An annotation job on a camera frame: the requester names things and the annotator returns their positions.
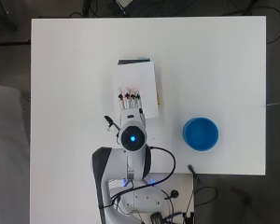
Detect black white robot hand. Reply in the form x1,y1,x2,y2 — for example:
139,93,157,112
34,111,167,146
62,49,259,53
104,87,147,132

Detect blue round tub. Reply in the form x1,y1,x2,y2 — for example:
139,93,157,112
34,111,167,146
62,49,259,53
182,117,219,152

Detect black rod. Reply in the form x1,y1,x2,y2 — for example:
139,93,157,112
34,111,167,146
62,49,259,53
187,164,202,184

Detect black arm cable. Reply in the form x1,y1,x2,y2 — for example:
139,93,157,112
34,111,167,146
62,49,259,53
98,146,177,209

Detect black looped cable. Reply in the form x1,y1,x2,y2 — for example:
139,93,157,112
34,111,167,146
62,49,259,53
193,186,218,209

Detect white cable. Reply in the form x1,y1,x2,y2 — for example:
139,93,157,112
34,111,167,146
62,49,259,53
264,99,280,107

